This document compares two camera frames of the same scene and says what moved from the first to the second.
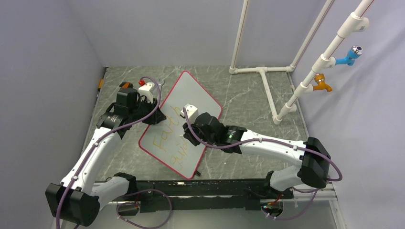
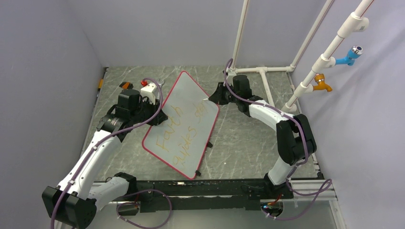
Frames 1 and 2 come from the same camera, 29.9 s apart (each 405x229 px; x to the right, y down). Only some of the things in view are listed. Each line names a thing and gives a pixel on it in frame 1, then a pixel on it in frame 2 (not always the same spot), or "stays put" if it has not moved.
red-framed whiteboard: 167,140 stays put
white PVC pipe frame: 355,22 stays put
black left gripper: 156,117 stays put
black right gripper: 188,135 -> 217,97
